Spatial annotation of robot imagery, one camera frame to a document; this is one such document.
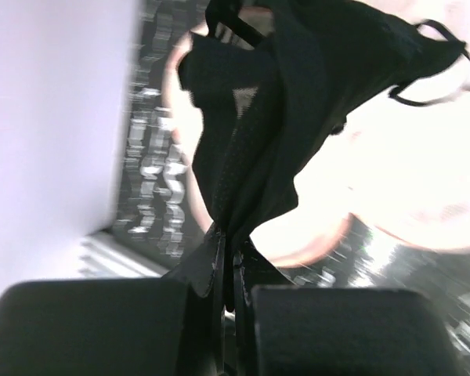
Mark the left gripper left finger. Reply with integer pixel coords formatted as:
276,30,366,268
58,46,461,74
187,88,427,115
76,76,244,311
0,225,230,376

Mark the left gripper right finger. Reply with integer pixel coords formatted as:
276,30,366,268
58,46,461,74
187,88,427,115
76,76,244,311
233,243,463,375

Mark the black bra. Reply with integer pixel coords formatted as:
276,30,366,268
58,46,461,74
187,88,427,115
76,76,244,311
178,1,468,240

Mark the pink mesh bra laundry bag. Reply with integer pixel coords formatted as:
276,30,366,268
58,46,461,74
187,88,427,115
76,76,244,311
163,1,470,266

